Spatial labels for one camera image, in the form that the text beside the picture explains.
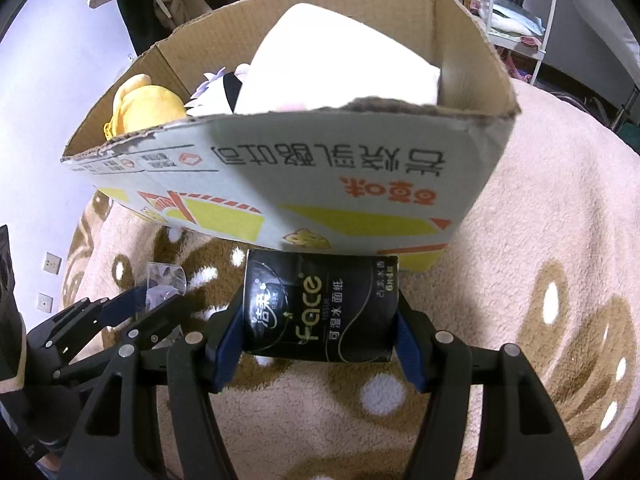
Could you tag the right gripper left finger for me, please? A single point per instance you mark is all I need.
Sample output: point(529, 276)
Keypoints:
point(117, 436)

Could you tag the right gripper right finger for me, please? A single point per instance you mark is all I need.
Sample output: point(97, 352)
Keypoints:
point(450, 384)

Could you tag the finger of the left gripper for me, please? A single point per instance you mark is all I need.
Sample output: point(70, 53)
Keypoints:
point(71, 329)
point(144, 335)

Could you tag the black Face tissue pack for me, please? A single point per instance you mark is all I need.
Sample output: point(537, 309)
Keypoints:
point(320, 308)

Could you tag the green tissue pack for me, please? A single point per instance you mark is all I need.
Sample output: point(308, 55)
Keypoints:
point(314, 58)

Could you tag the beige patterned blanket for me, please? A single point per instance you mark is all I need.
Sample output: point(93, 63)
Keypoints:
point(548, 258)

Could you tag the yellow plush toy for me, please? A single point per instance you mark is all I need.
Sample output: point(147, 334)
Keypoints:
point(138, 105)

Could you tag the white purple plush doll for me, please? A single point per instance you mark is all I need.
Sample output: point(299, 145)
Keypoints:
point(218, 93)

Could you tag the white rolling cart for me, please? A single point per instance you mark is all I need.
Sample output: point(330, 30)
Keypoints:
point(520, 34)

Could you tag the lower wall socket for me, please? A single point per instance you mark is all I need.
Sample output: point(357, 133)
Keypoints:
point(44, 303)

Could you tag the wall socket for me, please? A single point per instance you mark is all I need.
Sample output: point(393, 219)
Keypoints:
point(52, 263)
point(44, 303)

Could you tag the upper wall socket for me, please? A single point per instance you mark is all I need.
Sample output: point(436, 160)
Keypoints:
point(52, 263)

